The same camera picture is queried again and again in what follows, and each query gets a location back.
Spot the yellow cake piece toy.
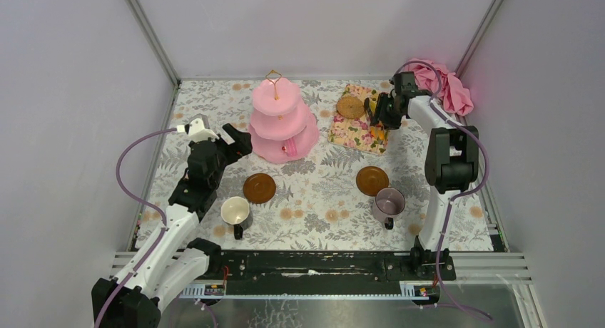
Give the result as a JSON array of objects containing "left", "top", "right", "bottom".
[{"left": 364, "top": 102, "right": 376, "bottom": 117}]

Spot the pink cake slice toy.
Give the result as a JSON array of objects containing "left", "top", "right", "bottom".
[{"left": 282, "top": 139, "right": 298, "bottom": 158}]

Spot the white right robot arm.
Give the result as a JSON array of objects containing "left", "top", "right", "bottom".
[{"left": 364, "top": 71, "right": 479, "bottom": 280}]

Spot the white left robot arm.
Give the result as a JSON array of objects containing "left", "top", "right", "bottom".
[{"left": 91, "top": 121, "right": 253, "bottom": 327}]

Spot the round woven brown coaster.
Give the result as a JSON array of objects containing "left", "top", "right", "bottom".
[{"left": 336, "top": 96, "right": 365, "bottom": 119}]

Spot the pink three-tier cake stand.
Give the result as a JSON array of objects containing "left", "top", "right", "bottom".
[{"left": 248, "top": 70, "right": 320, "bottom": 164}]

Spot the floral rectangular serving tray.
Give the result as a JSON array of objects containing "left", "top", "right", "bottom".
[{"left": 327, "top": 84, "right": 388, "bottom": 155}]

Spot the brown saucer left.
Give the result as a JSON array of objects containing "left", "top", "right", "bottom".
[{"left": 243, "top": 173, "right": 277, "bottom": 204}]

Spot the brown saucer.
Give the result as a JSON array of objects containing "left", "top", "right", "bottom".
[
  {"left": 243, "top": 173, "right": 277, "bottom": 204},
  {"left": 355, "top": 166, "right": 390, "bottom": 197}
]

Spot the crumpled pink cloth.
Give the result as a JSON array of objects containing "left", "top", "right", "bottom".
[{"left": 403, "top": 59, "right": 474, "bottom": 116}]

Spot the brown saucer right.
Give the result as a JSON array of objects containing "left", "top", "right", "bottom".
[{"left": 355, "top": 166, "right": 390, "bottom": 197}]

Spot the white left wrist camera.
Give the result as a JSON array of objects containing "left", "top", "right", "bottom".
[{"left": 176, "top": 118, "right": 220, "bottom": 143}]

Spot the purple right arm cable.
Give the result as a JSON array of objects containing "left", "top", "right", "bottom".
[{"left": 396, "top": 60, "right": 495, "bottom": 322}]

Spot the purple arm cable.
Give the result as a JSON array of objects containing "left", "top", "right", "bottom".
[
  {"left": 93, "top": 127, "right": 190, "bottom": 328},
  {"left": 396, "top": 60, "right": 495, "bottom": 322}
]

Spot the cream mug black handle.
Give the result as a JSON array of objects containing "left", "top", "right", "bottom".
[{"left": 220, "top": 196, "right": 253, "bottom": 240}]

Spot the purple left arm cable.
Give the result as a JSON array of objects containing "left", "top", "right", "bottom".
[{"left": 93, "top": 127, "right": 190, "bottom": 328}]

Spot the mauve mug black handle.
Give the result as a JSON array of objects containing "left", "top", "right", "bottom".
[{"left": 371, "top": 188, "right": 406, "bottom": 230}]

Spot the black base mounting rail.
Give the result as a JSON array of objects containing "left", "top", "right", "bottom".
[{"left": 193, "top": 250, "right": 457, "bottom": 299}]

